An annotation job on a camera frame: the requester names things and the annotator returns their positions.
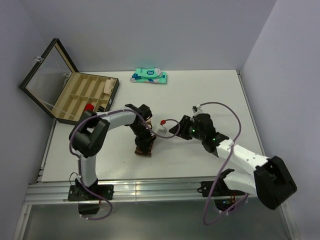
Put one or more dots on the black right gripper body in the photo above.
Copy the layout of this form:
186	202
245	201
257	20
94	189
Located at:
189	130

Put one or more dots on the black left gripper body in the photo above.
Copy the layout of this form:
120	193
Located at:
143	136

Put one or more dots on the brown striped sock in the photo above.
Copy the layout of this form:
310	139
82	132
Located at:
144	143

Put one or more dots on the black white striped sock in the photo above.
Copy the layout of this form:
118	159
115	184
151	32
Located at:
101	109

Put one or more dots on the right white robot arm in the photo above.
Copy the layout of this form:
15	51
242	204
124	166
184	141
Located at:
268	178

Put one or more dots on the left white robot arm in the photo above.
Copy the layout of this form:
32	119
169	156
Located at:
88	136

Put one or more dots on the mint green folded socks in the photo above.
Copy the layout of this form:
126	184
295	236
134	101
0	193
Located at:
152	75

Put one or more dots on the red rolled sock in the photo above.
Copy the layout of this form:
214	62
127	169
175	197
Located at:
88	107

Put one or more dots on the beige rolled sock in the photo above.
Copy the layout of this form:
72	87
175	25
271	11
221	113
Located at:
108	87

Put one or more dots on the black compartment box with lid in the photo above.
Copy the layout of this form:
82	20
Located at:
55	84

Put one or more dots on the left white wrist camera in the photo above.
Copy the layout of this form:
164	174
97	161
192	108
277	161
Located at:
160	128

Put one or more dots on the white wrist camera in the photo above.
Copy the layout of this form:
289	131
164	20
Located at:
197	109
160	128

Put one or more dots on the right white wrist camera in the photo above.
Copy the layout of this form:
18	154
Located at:
197	109

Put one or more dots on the aluminium mounting rail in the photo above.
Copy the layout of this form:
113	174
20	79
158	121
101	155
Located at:
154	209

